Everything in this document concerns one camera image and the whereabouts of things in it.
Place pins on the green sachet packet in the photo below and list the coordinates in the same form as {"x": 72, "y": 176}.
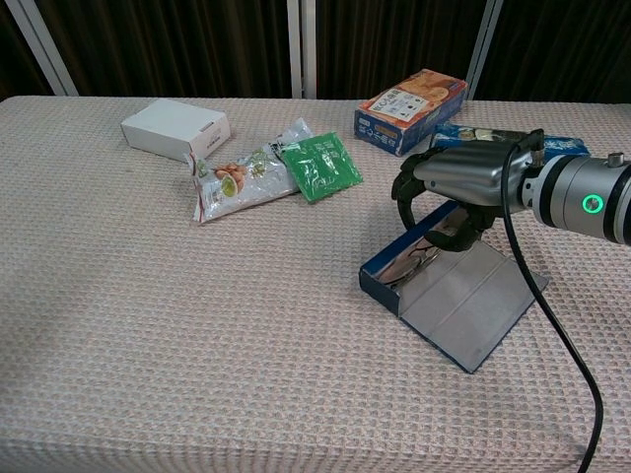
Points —
{"x": 320, "y": 167}

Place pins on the white snack bag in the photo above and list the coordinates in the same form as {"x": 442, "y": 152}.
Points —
{"x": 246, "y": 184}

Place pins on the dark brown curtain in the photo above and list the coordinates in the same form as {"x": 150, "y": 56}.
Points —
{"x": 172, "y": 44}

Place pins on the long blue cookie box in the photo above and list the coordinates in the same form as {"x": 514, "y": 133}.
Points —
{"x": 458, "y": 135}

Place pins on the thin metal frame eyeglasses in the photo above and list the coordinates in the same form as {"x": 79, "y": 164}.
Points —
{"x": 425, "y": 256}

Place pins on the pink waffle tablecloth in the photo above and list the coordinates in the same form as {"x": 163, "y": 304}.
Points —
{"x": 148, "y": 345}

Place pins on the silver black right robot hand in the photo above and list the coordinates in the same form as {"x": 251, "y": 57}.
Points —
{"x": 468, "y": 172}

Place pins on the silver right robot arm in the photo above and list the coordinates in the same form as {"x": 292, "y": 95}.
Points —
{"x": 567, "y": 192}

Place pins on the white metal frame post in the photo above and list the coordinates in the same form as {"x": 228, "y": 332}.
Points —
{"x": 42, "y": 49}
{"x": 309, "y": 49}
{"x": 294, "y": 49}
{"x": 484, "y": 49}

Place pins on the orange and blue biscuit box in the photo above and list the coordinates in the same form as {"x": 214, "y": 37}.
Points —
{"x": 387, "y": 133}

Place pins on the white cardboard box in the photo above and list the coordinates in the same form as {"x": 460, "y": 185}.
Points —
{"x": 172, "y": 128}

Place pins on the navy blue glasses case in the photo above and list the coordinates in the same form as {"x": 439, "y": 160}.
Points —
{"x": 463, "y": 300}

